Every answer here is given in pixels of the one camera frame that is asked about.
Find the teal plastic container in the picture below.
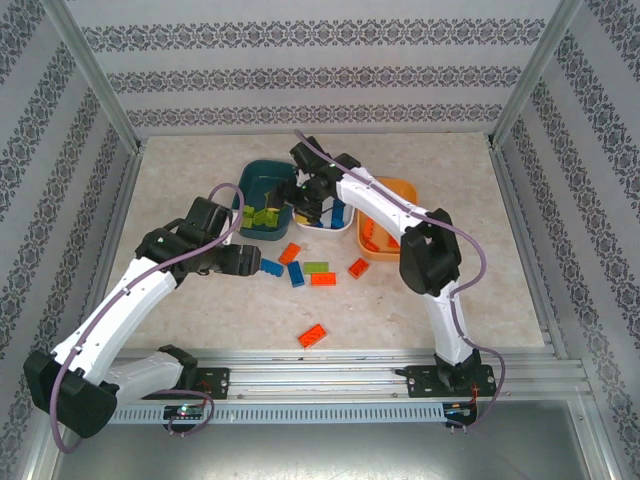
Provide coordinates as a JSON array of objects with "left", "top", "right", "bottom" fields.
[{"left": 231, "top": 159, "right": 300, "bottom": 243}]

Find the white plastic container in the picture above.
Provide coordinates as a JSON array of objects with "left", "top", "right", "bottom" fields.
[{"left": 292, "top": 197, "right": 357, "bottom": 235}]

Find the orange plastic container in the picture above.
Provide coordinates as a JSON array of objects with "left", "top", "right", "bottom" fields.
[{"left": 356, "top": 175, "right": 420, "bottom": 263}]

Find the grey metal bottom panel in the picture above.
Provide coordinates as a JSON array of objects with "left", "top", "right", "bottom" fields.
[{"left": 29, "top": 394, "right": 616, "bottom": 480}]

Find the purple camera cable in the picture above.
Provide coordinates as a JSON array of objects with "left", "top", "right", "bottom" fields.
[
  {"left": 293, "top": 129, "right": 507, "bottom": 434},
  {"left": 51, "top": 183, "right": 247, "bottom": 454}
]

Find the aluminium side rail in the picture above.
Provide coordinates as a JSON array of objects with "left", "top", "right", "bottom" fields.
[
  {"left": 488, "top": 142, "right": 571, "bottom": 361},
  {"left": 67, "top": 144, "right": 146, "bottom": 366}
]

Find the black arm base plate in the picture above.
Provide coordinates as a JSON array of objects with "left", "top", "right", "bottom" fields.
[
  {"left": 177, "top": 366, "right": 232, "bottom": 401},
  {"left": 404, "top": 363, "right": 498, "bottom": 399}
]

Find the long aluminium base rail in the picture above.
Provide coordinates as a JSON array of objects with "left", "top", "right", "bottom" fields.
[{"left": 47, "top": 347, "right": 594, "bottom": 401}]

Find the grey slotted cable duct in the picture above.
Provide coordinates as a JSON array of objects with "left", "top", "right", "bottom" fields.
[{"left": 107, "top": 403, "right": 447, "bottom": 425}]

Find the aluminium frame post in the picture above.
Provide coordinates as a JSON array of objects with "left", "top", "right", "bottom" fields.
[
  {"left": 42, "top": 0, "right": 146, "bottom": 151},
  {"left": 488, "top": 0, "right": 585, "bottom": 147}
]

